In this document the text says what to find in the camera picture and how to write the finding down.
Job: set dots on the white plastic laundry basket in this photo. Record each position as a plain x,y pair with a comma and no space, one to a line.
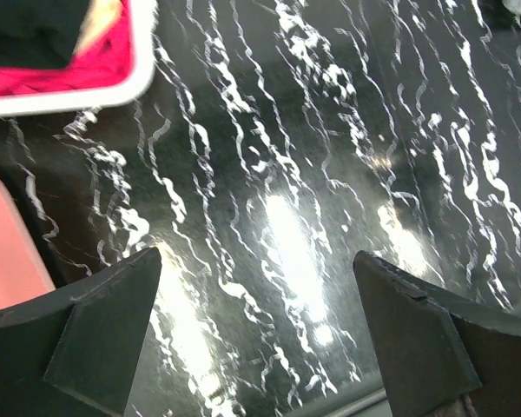
143,24

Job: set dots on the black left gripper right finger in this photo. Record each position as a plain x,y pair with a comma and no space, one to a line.
439,354

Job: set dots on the magenta garment in basket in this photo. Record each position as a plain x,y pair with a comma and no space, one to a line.
103,56

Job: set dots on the black t shirt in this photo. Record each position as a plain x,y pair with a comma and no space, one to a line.
40,34

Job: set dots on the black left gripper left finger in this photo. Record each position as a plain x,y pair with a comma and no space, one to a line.
74,351

